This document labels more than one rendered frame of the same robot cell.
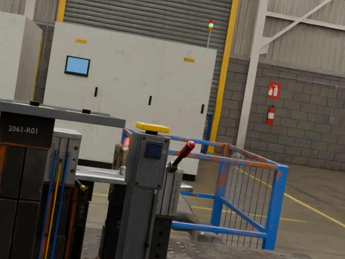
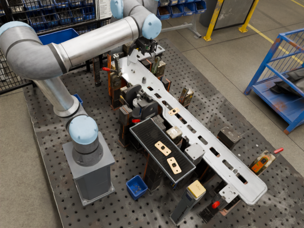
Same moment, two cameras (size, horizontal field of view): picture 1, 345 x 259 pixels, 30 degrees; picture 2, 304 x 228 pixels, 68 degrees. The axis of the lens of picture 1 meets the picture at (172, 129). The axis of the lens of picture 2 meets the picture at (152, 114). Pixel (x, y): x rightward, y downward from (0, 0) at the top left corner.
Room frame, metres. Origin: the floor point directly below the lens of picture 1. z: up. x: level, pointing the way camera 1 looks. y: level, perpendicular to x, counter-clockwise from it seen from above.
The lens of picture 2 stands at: (0.92, -0.23, 2.14)
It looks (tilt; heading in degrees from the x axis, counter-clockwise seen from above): 49 degrees down; 62
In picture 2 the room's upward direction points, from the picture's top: 11 degrees clockwise
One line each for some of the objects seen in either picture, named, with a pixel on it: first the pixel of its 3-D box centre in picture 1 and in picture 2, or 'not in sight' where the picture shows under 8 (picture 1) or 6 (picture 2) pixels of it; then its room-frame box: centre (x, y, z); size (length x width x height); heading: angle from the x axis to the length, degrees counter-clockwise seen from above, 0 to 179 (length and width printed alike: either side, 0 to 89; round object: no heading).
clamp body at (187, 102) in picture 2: not in sight; (182, 108); (1.67, 0.73, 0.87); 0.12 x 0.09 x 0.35; 18
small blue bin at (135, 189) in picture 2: not in sight; (136, 187); (1.17, 0.28, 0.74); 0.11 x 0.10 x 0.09; 108
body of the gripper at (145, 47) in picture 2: not in sight; (145, 38); (1.26, 0.61, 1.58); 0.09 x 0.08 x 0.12; 108
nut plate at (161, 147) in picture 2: (34, 104); (163, 147); (1.29, 0.28, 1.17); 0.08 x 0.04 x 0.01; 115
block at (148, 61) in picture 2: not in sight; (145, 74); (1.53, 1.18, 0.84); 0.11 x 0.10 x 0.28; 18
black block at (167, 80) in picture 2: not in sight; (163, 93); (1.60, 0.93, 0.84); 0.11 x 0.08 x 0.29; 18
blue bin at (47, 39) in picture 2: not in sight; (59, 45); (0.88, 1.35, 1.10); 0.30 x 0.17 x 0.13; 19
